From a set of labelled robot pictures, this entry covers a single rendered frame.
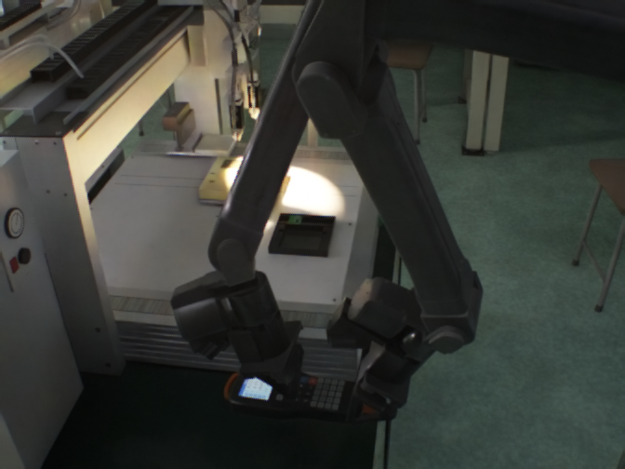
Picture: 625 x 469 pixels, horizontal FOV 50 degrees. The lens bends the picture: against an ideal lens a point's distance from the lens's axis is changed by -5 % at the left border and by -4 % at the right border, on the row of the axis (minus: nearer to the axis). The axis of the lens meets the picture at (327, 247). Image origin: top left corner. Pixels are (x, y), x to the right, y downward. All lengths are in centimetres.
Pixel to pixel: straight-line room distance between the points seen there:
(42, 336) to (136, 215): 49
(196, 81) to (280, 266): 63
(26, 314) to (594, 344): 198
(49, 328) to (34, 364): 7
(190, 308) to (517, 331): 181
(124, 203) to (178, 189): 13
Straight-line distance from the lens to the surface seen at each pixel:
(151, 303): 129
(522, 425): 224
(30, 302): 111
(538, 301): 273
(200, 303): 90
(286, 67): 84
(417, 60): 363
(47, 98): 115
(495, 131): 371
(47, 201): 113
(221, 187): 154
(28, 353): 112
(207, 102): 180
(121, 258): 142
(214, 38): 156
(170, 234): 147
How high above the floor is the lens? 163
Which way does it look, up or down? 34 degrees down
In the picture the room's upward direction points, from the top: 1 degrees counter-clockwise
